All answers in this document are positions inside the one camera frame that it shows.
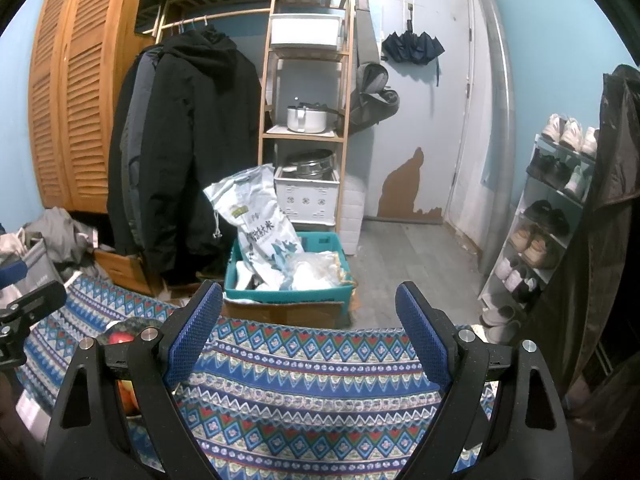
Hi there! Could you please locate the white plastic storage bin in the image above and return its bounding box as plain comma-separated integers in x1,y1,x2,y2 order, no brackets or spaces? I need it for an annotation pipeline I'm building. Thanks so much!
341,175,368,256

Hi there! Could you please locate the clear plastic bag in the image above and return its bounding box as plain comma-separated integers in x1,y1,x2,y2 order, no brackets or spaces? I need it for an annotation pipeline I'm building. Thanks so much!
282,251,346,291

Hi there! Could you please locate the orange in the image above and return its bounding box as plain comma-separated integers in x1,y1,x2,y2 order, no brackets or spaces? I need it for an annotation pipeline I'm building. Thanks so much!
117,381,141,416

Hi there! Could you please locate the grey tote bag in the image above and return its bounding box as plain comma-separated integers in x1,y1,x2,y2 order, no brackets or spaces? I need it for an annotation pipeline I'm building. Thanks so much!
17,237,66,286

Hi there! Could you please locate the white patterned crate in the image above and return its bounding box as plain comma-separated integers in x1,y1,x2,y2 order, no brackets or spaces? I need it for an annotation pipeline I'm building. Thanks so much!
274,166,341,226

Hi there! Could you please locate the patterned blue tablecloth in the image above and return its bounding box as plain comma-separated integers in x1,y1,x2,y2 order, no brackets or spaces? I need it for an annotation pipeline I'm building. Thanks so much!
15,272,501,480

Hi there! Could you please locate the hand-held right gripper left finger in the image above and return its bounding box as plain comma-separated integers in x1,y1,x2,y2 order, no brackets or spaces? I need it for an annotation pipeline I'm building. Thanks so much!
44,281,226,480

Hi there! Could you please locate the dark brown coat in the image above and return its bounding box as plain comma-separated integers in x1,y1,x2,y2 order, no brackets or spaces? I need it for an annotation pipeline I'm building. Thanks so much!
530,64,640,480

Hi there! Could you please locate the white knitted cloth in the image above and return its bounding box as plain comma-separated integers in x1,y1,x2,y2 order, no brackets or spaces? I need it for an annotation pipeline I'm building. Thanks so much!
0,227,28,256

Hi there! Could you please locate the shoe rack with shoes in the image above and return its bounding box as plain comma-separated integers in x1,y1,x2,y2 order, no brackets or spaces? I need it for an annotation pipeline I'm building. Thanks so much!
482,112,601,343

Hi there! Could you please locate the white rice bag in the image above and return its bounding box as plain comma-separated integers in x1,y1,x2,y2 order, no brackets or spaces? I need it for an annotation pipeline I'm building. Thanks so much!
203,164,306,291

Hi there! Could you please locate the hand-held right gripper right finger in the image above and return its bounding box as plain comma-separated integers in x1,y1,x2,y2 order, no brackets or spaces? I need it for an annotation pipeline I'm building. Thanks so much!
395,281,576,480

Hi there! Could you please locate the pale blue door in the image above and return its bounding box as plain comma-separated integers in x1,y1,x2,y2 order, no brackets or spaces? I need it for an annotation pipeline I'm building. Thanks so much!
367,0,476,223

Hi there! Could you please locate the dark blue umbrella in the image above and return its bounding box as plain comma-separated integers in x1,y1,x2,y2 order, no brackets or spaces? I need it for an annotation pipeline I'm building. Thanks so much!
381,30,446,86

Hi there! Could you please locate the grey jacket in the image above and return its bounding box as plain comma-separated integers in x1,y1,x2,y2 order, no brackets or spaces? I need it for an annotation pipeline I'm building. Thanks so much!
119,45,163,256

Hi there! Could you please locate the grey metal pipe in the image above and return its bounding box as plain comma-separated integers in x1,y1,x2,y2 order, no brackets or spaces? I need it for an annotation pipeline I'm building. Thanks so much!
475,0,516,273

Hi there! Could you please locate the brown cardboard box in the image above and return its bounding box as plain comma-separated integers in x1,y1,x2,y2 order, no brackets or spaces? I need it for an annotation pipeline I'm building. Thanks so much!
220,285,358,331
92,249,163,296

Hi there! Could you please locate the wooden shelf rack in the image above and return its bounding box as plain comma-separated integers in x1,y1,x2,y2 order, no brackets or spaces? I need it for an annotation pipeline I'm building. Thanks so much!
257,0,356,233

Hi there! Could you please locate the pile of grey clothes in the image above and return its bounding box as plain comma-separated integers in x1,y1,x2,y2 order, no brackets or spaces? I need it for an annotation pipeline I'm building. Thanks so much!
22,207,108,281

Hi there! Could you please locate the wooden louvered wardrobe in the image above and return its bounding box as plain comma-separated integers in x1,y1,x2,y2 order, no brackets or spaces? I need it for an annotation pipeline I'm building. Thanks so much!
27,0,153,213

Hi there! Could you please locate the white cooking pot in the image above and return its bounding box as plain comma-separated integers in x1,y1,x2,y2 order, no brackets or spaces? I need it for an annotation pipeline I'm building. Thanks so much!
286,102,331,134

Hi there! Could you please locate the white plastic storage box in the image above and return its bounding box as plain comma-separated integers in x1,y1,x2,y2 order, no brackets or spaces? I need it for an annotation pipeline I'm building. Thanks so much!
270,13,343,51

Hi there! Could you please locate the wooden clothes rail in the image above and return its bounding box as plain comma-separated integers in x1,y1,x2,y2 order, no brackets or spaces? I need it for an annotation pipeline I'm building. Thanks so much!
135,7,276,36

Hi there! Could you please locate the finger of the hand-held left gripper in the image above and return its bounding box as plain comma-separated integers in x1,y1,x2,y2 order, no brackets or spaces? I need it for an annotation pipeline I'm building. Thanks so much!
0,259,28,288
0,280,68,368

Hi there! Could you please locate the black hooded jacket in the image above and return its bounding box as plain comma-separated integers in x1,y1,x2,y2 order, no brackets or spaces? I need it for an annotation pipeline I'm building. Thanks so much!
107,25,263,286

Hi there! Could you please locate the dark green glass plate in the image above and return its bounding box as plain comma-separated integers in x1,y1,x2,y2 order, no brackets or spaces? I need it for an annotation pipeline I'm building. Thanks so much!
95,316,173,421

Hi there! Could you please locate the grey hanging bag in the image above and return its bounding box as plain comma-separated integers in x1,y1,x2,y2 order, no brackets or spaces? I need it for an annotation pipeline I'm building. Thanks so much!
347,0,401,136

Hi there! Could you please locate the steel steamer pot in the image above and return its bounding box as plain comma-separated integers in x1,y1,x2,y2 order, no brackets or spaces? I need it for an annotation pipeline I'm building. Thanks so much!
285,149,335,178

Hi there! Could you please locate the teal plastic crate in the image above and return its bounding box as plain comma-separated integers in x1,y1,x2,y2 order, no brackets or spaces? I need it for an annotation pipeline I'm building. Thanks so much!
223,232,353,303

